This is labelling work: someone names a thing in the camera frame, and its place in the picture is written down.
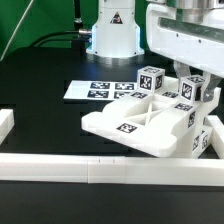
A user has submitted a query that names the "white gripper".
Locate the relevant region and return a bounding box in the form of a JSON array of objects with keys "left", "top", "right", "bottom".
[{"left": 146, "top": 0, "right": 224, "bottom": 102}]

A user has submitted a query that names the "white tagged cube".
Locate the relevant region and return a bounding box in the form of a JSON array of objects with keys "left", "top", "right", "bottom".
[
  {"left": 179, "top": 75, "right": 205, "bottom": 104},
  {"left": 137, "top": 66, "right": 165, "bottom": 93}
]

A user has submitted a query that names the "white chair back frame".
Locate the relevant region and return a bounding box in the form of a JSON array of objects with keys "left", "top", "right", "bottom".
[{"left": 81, "top": 75, "right": 222, "bottom": 158}]

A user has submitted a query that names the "white chair seat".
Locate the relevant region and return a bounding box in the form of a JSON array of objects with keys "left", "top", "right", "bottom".
[{"left": 172, "top": 87, "right": 224, "bottom": 159}]

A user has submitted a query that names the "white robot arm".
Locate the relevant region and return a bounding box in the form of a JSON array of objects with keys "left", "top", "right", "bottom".
[{"left": 87, "top": 0, "right": 224, "bottom": 102}]

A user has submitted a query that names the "grey diagonal rod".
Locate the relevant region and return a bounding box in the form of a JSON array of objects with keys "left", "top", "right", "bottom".
[{"left": 0, "top": 0, "right": 35, "bottom": 61}]

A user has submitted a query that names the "white U-shaped fence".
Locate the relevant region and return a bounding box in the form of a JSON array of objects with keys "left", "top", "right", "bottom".
[{"left": 0, "top": 109, "right": 224, "bottom": 188}]

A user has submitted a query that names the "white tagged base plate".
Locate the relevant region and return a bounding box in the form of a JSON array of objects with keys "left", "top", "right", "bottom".
[{"left": 64, "top": 80, "right": 137, "bottom": 101}]

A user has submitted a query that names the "black vertical post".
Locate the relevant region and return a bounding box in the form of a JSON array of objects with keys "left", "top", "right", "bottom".
[{"left": 73, "top": 0, "right": 84, "bottom": 49}]

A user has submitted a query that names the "black cable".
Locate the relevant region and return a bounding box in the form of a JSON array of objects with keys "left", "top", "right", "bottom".
[{"left": 29, "top": 29, "right": 94, "bottom": 48}]

